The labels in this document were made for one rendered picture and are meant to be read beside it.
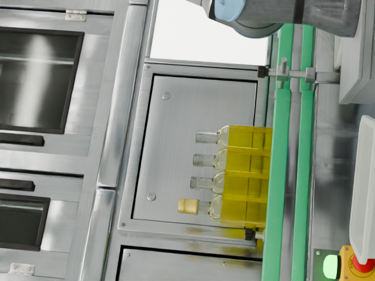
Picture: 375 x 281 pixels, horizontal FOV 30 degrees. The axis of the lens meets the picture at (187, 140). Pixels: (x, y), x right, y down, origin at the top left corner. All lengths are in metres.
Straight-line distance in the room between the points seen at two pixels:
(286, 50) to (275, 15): 0.57
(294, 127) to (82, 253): 0.61
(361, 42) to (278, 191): 0.47
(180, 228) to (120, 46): 0.55
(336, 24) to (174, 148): 0.76
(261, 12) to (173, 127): 0.72
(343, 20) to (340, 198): 0.44
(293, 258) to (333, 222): 0.11
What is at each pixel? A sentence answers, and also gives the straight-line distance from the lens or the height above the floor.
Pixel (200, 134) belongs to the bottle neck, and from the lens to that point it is 1.63.
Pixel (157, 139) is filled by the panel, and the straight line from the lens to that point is 1.79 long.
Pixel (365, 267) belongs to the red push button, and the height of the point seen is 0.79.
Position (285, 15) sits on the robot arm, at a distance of 1.14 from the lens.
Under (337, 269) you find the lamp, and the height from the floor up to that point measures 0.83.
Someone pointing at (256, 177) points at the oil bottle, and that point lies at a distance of 1.58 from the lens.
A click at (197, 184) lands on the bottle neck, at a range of 1.59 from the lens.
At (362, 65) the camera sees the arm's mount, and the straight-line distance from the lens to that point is 1.08.
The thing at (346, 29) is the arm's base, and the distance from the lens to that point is 1.14.
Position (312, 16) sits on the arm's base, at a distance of 1.14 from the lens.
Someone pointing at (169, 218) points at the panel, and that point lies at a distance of 1.71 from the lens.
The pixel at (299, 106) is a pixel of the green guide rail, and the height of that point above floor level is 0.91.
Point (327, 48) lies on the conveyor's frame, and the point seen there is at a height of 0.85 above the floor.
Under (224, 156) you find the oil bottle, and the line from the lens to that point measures 1.60.
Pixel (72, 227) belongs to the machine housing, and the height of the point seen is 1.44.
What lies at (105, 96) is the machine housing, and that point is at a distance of 1.89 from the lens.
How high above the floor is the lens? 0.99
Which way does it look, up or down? 6 degrees up
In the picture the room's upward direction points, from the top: 85 degrees counter-clockwise
